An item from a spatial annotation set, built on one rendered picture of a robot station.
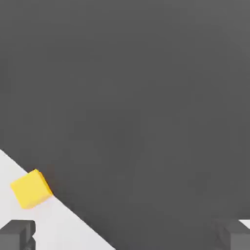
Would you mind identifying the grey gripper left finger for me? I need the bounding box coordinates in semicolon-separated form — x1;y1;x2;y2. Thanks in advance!
0;219;37;250

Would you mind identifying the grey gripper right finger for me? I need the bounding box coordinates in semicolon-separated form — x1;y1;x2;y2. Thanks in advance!
214;218;250;250

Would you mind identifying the small yellow cube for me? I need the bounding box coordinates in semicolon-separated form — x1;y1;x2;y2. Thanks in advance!
10;168;54;210

